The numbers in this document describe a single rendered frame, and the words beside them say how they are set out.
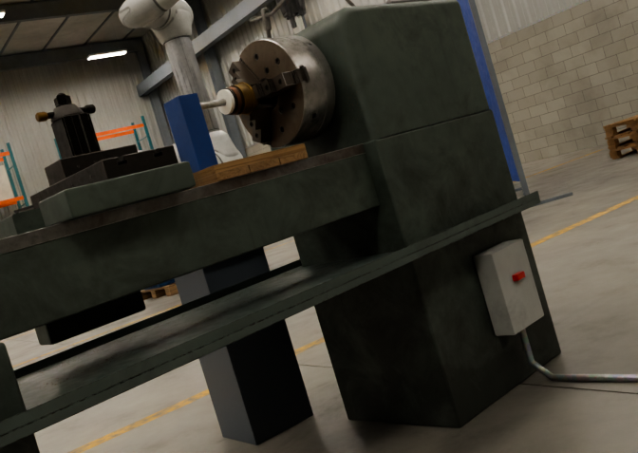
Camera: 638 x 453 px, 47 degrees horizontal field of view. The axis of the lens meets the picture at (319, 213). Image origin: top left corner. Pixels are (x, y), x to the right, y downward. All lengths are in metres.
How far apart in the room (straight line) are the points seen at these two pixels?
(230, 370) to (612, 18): 11.35
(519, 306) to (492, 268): 0.16
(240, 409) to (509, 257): 1.04
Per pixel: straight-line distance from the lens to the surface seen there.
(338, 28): 2.13
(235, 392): 2.59
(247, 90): 2.06
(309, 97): 2.05
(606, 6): 13.29
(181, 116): 1.93
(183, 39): 2.86
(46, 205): 1.62
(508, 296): 2.31
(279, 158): 1.88
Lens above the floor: 0.80
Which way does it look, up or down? 2 degrees down
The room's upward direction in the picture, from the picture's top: 17 degrees counter-clockwise
